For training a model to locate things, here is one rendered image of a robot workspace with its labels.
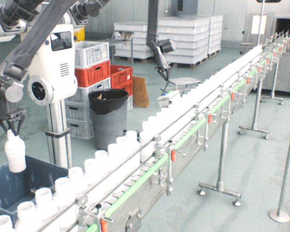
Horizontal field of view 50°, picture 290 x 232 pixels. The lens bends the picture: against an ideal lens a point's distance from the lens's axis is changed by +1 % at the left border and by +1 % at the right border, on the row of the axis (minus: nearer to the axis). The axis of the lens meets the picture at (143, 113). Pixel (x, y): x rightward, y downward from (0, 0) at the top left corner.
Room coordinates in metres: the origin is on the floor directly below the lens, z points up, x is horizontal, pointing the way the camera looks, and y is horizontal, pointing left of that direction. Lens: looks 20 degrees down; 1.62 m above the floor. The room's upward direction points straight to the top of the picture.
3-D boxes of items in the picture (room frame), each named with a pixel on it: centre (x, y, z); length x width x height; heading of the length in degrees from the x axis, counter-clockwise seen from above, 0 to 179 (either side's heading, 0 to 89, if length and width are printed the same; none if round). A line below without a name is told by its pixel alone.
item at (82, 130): (3.77, 0.74, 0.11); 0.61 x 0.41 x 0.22; 157
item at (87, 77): (3.78, 0.74, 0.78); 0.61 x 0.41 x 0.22; 157
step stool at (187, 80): (4.88, -0.58, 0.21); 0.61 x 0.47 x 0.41; 24
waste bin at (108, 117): (3.27, 0.39, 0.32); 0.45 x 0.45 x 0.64
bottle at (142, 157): (1.11, -0.01, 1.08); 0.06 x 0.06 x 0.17
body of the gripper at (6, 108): (1.05, 0.49, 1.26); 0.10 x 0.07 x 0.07; 62
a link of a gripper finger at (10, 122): (1.05, 0.48, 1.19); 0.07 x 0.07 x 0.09; 62
